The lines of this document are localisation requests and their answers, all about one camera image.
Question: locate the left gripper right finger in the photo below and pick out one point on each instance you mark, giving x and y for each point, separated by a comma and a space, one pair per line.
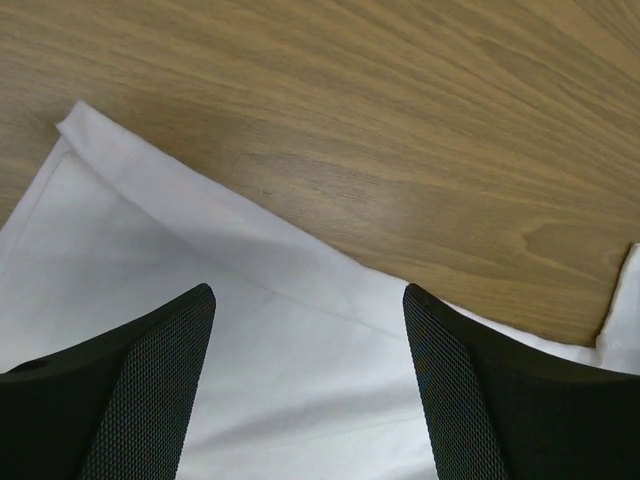
496, 408

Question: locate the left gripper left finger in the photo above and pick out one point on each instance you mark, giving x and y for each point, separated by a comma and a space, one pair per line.
116, 406

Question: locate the white t-shirt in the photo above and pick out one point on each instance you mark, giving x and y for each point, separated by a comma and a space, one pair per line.
308, 372

